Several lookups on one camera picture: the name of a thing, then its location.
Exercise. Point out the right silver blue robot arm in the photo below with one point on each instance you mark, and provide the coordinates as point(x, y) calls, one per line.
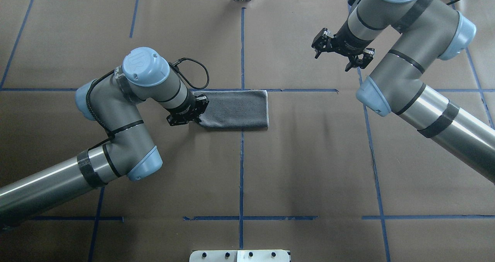
point(430, 30)

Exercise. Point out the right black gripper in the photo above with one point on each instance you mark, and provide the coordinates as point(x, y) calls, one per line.
point(345, 44)

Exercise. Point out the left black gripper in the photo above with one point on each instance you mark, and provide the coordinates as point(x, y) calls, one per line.
point(188, 106)

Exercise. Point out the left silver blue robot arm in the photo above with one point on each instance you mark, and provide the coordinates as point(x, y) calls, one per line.
point(128, 150)

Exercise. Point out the pink towel white edge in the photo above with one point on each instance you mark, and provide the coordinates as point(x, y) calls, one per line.
point(235, 109)

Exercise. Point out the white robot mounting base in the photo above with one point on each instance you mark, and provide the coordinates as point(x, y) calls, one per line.
point(276, 255)

